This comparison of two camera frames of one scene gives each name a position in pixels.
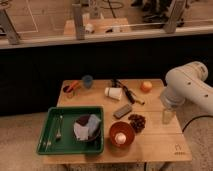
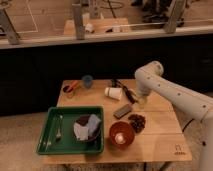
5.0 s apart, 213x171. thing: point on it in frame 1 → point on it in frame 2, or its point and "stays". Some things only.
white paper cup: (114, 92) stays
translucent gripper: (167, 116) → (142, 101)
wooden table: (138, 127) stays
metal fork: (58, 134) stays
